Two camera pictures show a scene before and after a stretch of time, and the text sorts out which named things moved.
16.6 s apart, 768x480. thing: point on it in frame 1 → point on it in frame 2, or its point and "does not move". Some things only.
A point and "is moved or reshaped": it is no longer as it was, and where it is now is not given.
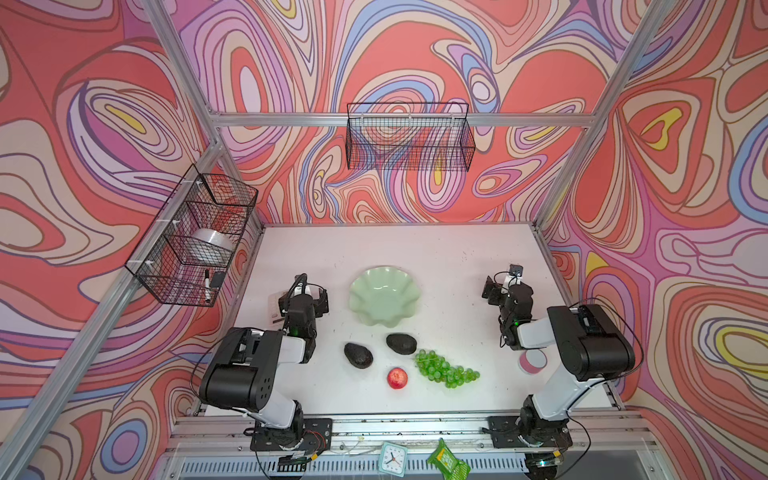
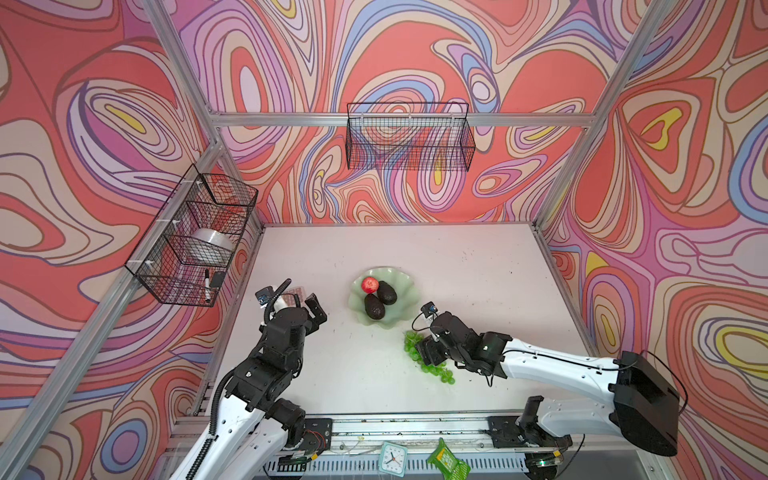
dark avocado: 358,356 → 374,307
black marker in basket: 207,287 does not move
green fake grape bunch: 436,368 is moved or reshaped
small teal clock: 393,459 does not move
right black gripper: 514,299 → 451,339
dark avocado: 403,344 → 386,293
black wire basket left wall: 185,255 does not move
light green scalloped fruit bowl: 384,296 does not move
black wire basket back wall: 434,136 does not move
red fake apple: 397,378 → 369,285
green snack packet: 450,466 does not move
